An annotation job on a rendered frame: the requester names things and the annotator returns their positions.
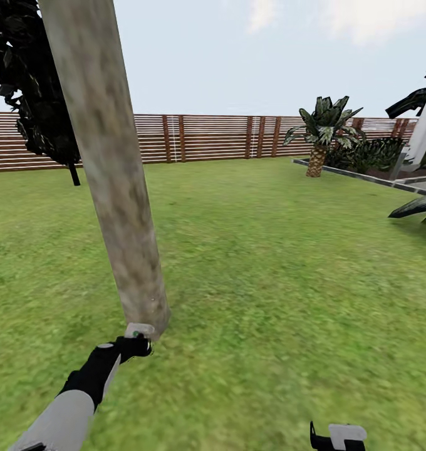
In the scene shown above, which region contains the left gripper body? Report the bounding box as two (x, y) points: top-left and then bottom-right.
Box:
(118, 335), (149, 360)

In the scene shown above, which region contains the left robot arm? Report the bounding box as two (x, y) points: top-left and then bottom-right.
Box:
(5, 323), (154, 451)

